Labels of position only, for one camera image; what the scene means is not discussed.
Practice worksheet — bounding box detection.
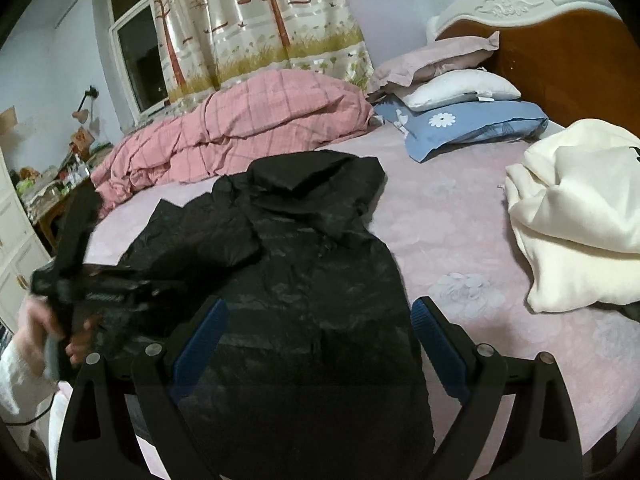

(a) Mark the tree print curtain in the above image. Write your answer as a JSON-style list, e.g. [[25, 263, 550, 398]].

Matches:
[[152, 0, 373, 108]]

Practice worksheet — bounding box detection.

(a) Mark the white and wood headboard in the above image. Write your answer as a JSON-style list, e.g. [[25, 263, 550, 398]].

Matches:
[[426, 0, 639, 133]]

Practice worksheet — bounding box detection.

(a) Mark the pink plaid duvet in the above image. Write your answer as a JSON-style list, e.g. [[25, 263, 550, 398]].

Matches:
[[91, 70, 373, 217]]

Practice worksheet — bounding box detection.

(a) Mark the dark window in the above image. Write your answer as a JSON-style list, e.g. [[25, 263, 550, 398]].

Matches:
[[107, 0, 168, 118]]

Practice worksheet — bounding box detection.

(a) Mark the black puffer jacket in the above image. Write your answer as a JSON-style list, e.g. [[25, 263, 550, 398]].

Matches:
[[99, 151, 434, 479]]

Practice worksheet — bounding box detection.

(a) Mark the person left hand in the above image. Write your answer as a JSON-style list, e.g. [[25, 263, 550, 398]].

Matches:
[[13, 295, 101, 376]]

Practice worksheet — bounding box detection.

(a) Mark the cluttered wooden desk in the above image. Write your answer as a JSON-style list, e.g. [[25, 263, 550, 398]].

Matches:
[[13, 127, 114, 255]]

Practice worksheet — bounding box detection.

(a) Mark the blue flower pillow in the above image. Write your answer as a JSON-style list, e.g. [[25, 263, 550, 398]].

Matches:
[[374, 98, 549, 162]]

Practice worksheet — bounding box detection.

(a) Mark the pink floral bedsheet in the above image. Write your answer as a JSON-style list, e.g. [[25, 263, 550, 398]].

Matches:
[[85, 126, 639, 479]]

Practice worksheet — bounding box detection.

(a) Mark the cream folded garment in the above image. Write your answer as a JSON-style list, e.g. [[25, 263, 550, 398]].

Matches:
[[506, 119, 639, 313]]

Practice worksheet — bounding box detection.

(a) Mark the white cabinet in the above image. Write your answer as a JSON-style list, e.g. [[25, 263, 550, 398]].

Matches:
[[0, 156, 50, 333]]

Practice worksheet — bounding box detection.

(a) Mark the pink wall lamp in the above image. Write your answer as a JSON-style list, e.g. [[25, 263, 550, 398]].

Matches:
[[72, 86, 100, 125]]

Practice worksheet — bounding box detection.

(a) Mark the white pillow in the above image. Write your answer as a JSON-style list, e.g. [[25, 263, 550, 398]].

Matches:
[[393, 70, 522, 112]]

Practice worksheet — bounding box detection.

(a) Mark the mauve pillow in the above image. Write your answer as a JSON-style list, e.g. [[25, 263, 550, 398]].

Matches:
[[367, 30, 500, 96]]

